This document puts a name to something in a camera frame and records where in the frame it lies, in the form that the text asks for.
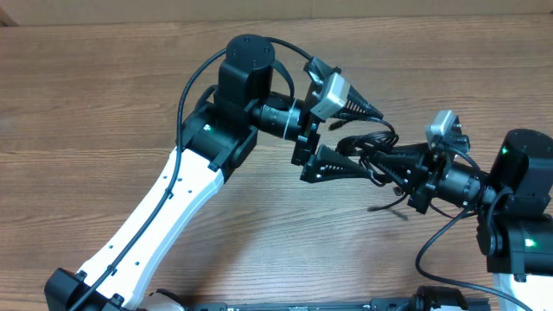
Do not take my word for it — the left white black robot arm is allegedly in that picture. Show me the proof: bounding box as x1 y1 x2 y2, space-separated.
44 34 383 310

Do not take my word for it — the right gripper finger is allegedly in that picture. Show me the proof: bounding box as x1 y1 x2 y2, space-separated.
373 151 426 193
379 143 429 158

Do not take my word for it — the black cable bundle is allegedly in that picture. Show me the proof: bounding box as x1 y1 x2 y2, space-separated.
327 117 410 221

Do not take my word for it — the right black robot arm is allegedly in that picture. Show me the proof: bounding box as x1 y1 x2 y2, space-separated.
369 129 552 282

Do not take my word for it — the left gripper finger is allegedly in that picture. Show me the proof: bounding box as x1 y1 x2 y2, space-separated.
334 86 384 119
300 145 372 182

